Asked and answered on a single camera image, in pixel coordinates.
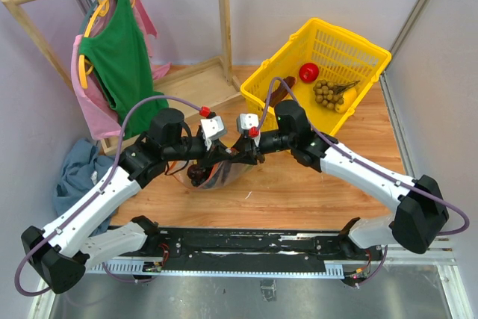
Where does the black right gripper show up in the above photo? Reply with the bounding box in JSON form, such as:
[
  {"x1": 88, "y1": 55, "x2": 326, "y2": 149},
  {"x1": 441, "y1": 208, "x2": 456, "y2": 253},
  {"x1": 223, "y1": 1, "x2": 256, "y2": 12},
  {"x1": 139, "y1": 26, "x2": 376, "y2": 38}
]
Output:
[{"x1": 229, "y1": 129, "x2": 294, "y2": 165}]

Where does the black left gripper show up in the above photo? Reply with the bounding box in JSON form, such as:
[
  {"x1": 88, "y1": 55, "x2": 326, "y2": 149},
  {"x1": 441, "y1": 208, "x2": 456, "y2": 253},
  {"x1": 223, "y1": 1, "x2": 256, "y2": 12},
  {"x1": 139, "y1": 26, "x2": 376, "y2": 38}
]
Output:
[{"x1": 164, "y1": 136, "x2": 232, "y2": 172}]

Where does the clear zip bag orange zipper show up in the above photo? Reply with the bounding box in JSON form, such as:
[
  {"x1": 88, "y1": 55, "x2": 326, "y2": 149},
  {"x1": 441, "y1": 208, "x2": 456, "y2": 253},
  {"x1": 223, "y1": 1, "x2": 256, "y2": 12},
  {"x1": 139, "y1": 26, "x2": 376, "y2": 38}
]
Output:
[{"x1": 168, "y1": 160, "x2": 257, "y2": 191}]

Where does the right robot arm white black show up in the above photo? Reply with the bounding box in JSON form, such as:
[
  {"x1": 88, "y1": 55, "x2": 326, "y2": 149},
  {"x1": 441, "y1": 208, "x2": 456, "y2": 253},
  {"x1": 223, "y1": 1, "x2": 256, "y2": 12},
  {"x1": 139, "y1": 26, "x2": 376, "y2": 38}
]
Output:
[{"x1": 235, "y1": 100, "x2": 449, "y2": 259}]

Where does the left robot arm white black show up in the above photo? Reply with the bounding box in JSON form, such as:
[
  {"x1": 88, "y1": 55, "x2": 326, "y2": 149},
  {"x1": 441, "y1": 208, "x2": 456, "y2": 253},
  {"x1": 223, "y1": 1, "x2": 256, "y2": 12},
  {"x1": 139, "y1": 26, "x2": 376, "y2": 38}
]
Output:
[{"x1": 21, "y1": 108, "x2": 232, "y2": 294}]

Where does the green tank top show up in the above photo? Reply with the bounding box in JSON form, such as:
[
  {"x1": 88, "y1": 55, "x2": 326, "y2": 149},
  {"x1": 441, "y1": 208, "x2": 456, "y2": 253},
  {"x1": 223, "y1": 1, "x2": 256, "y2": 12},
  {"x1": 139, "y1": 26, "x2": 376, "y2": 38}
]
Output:
[{"x1": 79, "y1": 0, "x2": 161, "y2": 122}]

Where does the wooden clothes rack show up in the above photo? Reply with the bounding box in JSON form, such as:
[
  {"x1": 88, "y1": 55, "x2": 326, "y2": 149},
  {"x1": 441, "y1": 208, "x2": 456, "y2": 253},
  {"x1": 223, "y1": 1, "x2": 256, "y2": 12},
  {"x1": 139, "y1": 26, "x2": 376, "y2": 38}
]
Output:
[{"x1": 1, "y1": 0, "x2": 240, "y2": 155}]

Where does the tan longan bunch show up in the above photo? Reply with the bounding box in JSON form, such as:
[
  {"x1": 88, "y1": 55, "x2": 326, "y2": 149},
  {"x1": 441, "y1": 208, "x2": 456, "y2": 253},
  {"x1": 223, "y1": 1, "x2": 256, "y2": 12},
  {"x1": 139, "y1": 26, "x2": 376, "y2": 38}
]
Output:
[{"x1": 313, "y1": 79, "x2": 359, "y2": 113}]

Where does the red apple toy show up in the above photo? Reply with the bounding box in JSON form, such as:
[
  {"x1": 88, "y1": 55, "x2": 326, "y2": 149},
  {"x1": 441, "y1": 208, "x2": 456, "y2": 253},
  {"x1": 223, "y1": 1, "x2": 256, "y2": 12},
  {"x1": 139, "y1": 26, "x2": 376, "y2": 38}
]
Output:
[{"x1": 299, "y1": 63, "x2": 320, "y2": 84}]

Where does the yellow plastic basket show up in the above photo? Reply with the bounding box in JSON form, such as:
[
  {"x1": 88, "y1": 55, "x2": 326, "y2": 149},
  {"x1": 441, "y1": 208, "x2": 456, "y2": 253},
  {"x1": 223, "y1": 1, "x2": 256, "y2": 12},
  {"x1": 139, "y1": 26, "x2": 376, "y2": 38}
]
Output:
[{"x1": 240, "y1": 18, "x2": 391, "y2": 136}]

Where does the pink garment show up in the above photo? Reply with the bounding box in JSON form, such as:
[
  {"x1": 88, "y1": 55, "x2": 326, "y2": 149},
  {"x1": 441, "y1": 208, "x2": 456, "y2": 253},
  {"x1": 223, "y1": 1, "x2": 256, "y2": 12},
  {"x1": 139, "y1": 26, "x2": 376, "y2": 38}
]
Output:
[{"x1": 70, "y1": 0, "x2": 158, "y2": 140}]

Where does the blue cloth heap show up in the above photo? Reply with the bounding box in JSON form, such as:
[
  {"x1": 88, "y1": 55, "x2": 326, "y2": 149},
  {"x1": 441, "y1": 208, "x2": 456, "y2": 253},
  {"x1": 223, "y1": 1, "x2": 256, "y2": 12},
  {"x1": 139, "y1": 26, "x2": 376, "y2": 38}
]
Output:
[{"x1": 52, "y1": 138, "x2": 114, "y2": 216}]

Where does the yellow clothes hanger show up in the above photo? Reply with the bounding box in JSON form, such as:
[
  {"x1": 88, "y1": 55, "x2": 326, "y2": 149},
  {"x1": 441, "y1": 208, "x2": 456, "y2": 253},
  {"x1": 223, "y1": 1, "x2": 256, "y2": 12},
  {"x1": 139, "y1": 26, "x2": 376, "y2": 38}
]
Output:
[{"x1": 77, "y1": 0, "x2": 143, "y2": 90}]

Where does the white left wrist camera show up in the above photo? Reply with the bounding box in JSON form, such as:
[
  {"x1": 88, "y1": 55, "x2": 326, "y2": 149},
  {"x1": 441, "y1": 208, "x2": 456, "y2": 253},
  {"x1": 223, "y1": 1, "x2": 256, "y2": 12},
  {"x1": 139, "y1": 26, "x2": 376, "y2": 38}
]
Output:
[{"x1": 200, "y1": 116, "x2": 227, "y2": 149}]

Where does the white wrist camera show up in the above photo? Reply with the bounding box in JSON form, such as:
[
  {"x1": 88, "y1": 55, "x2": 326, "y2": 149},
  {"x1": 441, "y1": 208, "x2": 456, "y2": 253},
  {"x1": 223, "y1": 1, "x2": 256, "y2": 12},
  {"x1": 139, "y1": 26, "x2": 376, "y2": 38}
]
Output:
[
  {"x1": 200, "y1": 116, "x2": 227, "y2": 149},
  {"x1": 237, "y1": 113, "x2": 260, "y2": 138}
]

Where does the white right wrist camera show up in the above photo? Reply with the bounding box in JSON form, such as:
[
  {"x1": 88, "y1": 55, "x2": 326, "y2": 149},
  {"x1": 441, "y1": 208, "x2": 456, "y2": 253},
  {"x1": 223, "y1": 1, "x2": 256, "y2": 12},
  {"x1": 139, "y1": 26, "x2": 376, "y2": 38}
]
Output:
[{"x1": 237, "y1": 113, "x2": 260, "y2": 138}]

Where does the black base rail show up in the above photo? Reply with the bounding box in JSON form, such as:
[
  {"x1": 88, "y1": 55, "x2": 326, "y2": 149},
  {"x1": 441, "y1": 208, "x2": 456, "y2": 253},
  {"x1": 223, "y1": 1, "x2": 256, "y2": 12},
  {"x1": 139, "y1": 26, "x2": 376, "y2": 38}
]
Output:
[{"x1": 89, "y1": 227, "x2": 383, "y2": 279}]

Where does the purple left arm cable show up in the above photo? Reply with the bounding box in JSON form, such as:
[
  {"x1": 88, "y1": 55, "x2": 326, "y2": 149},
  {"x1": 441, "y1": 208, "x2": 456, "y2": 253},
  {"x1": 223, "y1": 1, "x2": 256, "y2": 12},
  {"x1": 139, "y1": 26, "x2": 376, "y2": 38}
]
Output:
[{"x1": 13, "y1": 95, "x2": 210, "y2": 296}]

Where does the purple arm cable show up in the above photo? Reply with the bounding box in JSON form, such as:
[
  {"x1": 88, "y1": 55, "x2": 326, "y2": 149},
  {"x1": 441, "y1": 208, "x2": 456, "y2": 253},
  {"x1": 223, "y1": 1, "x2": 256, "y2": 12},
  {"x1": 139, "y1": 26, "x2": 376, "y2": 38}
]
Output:
[
  {"x1": 257, "y1": 76, "x2": 470, "y2": 238},
  {"x1": 13, "y1": 95, "x2": 210, "y2": 296}
]

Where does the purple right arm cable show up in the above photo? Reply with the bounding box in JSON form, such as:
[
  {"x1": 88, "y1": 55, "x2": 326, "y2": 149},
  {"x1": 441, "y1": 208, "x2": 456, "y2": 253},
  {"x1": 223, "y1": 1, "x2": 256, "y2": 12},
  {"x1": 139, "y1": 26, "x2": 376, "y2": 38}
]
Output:
[{"x1": 257, "y1": 76, "x2": 470, "y2": 238}]

